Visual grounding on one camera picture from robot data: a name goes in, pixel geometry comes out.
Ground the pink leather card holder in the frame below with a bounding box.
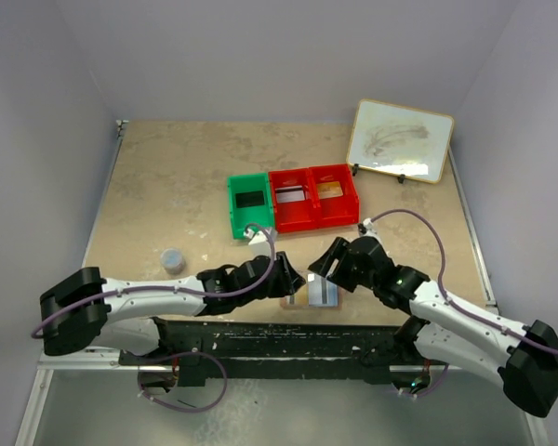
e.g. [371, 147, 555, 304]
[280, 284, 341, 309]

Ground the silver striped card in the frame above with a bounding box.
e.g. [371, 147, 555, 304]
[307, 273, 339, 308]

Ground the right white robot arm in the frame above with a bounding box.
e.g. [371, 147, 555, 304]
[309, 236, 558, 418]

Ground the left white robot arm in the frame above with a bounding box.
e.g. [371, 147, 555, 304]
[32, 252, 306, 356]

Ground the gold card in red bin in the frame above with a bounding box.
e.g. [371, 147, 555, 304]
[316, 181, 343, 200]

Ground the white card in red bin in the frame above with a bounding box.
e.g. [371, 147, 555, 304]
[274, 186, 306, 203]

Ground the black card in green bin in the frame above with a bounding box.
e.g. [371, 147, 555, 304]
[234, 190, 266, 208]

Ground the right red plastic bin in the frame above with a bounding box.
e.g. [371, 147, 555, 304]
[310, 164, 360, 229]

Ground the red plastic bin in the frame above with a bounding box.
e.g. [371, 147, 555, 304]
[269, 168, 319, 233]
[310, 164, 360, 229]

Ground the middle red plastic bin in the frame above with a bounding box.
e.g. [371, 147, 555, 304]
[269, 168, 319, 233]

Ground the green plastic bin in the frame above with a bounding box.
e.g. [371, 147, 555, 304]
[227, 173, 275, 240]

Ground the clear jar of paper clips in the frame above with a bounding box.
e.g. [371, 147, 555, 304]
[160, 247, 186, 275]

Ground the small framed whiteboard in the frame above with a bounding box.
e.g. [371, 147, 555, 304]
[346, 98, 455, 184]

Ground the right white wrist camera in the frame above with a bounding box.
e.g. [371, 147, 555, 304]
[357, 218, 379, 238]

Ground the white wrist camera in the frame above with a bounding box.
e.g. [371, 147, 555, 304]
[245, 228, 271, 256]
[357, 218, 379, 238]

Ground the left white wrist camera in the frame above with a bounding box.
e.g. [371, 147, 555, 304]
[245, 228, 271, 256]

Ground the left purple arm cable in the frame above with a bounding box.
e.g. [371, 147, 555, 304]
[31, 222, 278, 340]

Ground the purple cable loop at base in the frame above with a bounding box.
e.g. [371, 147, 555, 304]
[137, 347, 233, 413]

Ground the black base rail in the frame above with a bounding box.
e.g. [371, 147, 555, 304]
[118, 318, 452, 387]

